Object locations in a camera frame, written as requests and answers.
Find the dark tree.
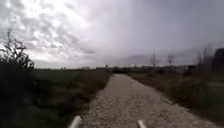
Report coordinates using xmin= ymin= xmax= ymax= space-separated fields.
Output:
xmin=213 ymin=47 xmax=224 ymax=74

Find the row of bare trees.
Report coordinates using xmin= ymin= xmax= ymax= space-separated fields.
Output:
xmin=148 ymin=44 xmax=214 ymax=69

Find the dark grass verge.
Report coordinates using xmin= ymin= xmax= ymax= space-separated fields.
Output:
xmin=127 ymin=71 xmax=224 ymax=127

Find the robot's own part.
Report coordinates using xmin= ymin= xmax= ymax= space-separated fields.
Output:
xmin=68 ymin=115 xmax=83 ymax=128
xmin=137 ymin=119 xmax=147 ymax=128

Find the dark bush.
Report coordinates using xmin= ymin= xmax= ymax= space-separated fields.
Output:
xmin=0 ymin=30 xmax=37 ymax=111

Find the dark grass field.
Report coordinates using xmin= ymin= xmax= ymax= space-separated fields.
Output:
xmin=0 ymin=68 xmax=112 ymax=128

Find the pale gravel path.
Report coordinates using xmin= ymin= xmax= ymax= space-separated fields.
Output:
xmin=78 ymin=73 xmax=221 ymax=128

